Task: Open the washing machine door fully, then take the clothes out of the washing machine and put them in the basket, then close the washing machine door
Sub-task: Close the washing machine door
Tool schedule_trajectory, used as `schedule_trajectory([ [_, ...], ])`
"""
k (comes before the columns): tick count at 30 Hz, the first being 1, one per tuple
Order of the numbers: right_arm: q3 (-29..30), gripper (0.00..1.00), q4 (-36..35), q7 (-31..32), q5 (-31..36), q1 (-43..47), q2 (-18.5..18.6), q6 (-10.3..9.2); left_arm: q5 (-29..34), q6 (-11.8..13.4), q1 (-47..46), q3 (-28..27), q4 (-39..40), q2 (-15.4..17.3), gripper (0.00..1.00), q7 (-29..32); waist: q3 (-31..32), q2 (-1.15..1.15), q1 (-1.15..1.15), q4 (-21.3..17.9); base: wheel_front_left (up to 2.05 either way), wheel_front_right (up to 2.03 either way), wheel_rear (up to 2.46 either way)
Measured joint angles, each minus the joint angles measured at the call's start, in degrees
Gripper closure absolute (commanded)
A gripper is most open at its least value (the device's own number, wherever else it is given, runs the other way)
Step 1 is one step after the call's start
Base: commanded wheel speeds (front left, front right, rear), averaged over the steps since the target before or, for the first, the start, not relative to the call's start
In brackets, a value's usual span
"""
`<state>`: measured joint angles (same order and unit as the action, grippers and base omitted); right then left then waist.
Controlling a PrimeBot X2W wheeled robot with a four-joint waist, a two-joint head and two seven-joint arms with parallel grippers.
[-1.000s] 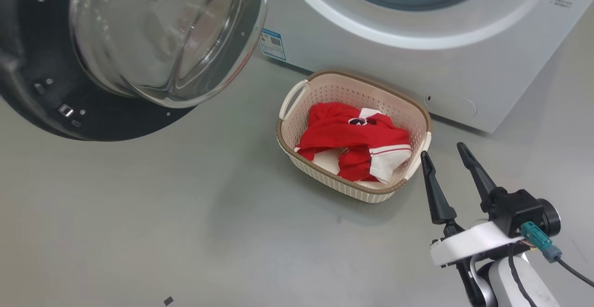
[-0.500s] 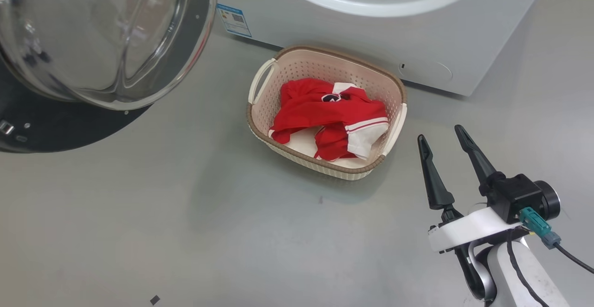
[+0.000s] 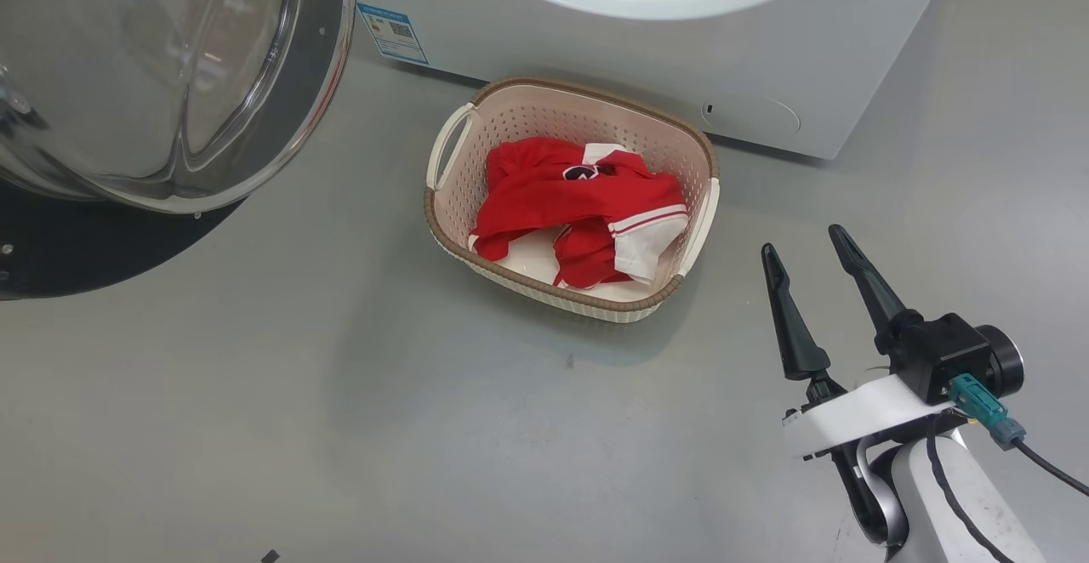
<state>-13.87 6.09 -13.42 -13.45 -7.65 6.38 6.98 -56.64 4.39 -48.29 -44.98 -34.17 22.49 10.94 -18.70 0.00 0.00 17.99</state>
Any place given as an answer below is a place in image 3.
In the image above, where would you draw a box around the red white jersey shirt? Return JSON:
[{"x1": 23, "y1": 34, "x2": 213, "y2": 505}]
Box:
[{"x1": 470, "y1": 138, "x2": 691, "y2": 285}]

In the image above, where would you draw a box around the round glass washing machine door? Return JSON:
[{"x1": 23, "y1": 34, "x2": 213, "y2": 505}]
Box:
[{"x1": 0, "y1": 0, "x2": 358, "y2": 302}]

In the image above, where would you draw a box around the blue white energy label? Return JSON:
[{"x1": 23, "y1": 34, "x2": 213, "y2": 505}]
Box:
[{"x1": 357, "y1": 3, "x2": 430, "y2": 66}]

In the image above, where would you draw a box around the white front-load washing machine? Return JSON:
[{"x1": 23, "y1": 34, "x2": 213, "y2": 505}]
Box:
[{"x1": 353, "y1": 0, "x2": 961, "y2": 162}]

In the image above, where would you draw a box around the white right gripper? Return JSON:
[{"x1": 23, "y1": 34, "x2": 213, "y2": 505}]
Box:
[{"x1": 761, "y1": 224, "x2": 955, "y2": 462}]

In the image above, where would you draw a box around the right thin black braided cable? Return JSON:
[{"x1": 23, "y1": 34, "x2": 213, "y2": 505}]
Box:
[{"x1": 925, "y1": 414, "x2": 1018, "y2": 563}]

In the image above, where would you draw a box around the right teal plug camera cable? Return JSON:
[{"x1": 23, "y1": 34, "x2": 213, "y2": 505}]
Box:
[{"x1": 947, "y1": 373, "x2": 1089, "y2": 498}]

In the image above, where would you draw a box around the cream perforated laundry basket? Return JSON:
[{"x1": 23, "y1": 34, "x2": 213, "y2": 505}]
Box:
[{"x1": 424, "y1": 77, "x2": 721, "y2": 324}]

